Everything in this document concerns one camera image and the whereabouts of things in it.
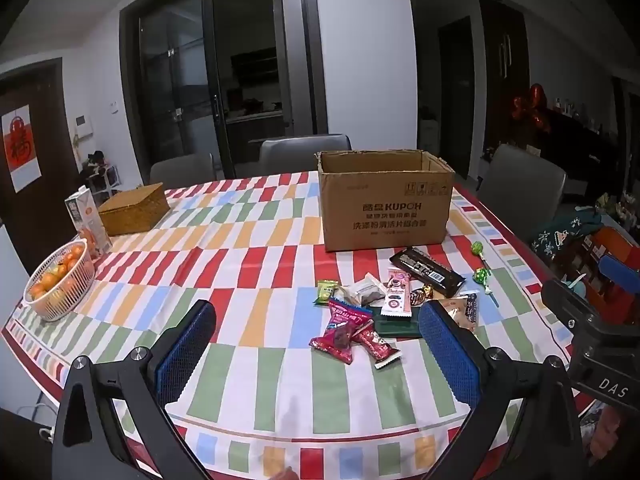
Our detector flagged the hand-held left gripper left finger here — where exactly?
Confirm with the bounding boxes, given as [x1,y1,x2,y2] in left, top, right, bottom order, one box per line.
[52,300,217,480]

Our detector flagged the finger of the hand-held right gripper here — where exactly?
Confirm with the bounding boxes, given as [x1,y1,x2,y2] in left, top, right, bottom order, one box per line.
[541,280,601,328]
[599,255,640,288]

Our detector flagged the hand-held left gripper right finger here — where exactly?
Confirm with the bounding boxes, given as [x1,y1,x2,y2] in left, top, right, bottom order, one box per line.
[419,300,588,480]

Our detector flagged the dark brown chocolate bar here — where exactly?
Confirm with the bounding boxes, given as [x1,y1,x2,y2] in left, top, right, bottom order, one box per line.
[390,247,467,297]

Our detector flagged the small green snack packet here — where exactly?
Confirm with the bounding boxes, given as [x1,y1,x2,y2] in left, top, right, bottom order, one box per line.
[313,280,339,306]

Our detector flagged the brown cardboard box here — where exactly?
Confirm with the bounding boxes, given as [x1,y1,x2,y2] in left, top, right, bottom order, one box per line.
[315,149,456,253]

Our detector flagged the orange wooden chair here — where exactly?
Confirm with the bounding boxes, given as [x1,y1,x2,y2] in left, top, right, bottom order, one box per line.
[555,227,640,311]

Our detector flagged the orange brown snack packet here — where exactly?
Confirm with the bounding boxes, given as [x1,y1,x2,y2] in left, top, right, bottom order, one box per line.
[440,294,478,333]

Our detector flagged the dark green flat packet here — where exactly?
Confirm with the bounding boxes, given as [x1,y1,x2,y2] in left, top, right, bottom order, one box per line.
[372,307,423,338]

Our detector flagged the green snowflake knit sweater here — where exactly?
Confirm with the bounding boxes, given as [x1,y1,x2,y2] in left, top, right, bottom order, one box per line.
[530,208,603,261]

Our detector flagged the small red snack packet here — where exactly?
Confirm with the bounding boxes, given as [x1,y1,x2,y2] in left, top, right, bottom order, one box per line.
[352,321,402,368]

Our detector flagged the pink and white snack packet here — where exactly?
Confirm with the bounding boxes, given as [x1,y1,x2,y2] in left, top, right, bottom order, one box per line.
[381,269,413,317]

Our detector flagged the green wrapped lollipop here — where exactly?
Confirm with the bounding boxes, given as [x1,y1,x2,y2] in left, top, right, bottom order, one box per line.
[471,241,493,276]
[472,268,501,308]

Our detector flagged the clear packet with dark filling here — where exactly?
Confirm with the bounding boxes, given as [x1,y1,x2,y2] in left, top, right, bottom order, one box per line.
[345,273,388,308]

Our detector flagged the colourful checked tablecloth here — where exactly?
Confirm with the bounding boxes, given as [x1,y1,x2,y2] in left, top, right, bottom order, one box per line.
[2,170,576,480]

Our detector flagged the large red snack packet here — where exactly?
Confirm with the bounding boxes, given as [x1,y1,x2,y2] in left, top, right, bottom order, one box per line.
[309,298,375,365]

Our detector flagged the grey dining chair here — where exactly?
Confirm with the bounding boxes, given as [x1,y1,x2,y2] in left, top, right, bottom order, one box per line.
[259,133,352,178]
[149,152,218,186]
[477,144,567,241]

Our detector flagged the dark sideboard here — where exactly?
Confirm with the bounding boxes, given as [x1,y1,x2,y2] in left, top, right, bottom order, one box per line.
[540,105,626,201]

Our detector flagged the white plastic basket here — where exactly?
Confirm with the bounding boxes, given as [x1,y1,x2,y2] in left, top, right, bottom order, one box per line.
[23,239,97,322]

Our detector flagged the woven wicker box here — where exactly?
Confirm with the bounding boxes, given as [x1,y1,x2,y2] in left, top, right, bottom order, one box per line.
[98,182,170,237]

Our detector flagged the pile of oranges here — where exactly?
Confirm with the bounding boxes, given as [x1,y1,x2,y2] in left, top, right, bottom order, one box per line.
[29,242,93,306]

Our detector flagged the white orange juice carton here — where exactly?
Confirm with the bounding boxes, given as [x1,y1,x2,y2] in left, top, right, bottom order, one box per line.
[64,186,113,259]

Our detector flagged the white cube shelf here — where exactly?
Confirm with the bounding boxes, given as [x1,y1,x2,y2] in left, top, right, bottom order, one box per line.
[82,165,122,203]

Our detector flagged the red foil balloons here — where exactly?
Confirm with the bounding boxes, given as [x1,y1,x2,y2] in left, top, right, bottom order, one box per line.
[510,84,551,133]

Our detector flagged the dark brown wooden door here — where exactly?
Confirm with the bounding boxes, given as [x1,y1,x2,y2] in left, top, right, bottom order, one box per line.
[0,57,81,271]

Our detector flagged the black and white plush toy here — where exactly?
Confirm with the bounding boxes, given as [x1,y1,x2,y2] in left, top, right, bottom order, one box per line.
[80,150,108,177]

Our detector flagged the dark tall cabinet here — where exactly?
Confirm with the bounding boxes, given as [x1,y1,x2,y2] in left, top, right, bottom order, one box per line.
[480,0,531,146]

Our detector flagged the red and white door poster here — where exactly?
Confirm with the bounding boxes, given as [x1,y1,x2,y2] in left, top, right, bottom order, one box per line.
[2,105,43,193]

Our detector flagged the dark framed sliding glass door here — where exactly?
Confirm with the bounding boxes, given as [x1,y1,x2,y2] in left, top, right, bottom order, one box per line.
[120,0,328,186]

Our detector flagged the silver refrigerator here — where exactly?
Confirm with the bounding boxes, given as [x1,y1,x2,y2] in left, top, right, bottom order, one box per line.
[272,0,301,136]

